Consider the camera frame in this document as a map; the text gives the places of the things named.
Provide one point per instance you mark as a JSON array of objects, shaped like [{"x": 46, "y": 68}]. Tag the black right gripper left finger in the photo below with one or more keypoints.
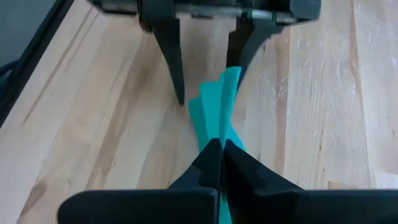
[{"x": 140, "y": 205}]

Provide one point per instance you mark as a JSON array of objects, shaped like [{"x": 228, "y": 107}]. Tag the teal bandage roll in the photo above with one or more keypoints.
[{"x": 214, "y": 109}]

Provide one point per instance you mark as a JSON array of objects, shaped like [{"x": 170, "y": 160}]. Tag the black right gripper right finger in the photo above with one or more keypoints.
[{"x": 295, "y": 205}]

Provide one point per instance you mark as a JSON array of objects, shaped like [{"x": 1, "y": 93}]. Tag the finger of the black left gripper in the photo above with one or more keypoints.
[
  {"x": 172, "y": 56},
  {"x": 248, "y": 46}
]

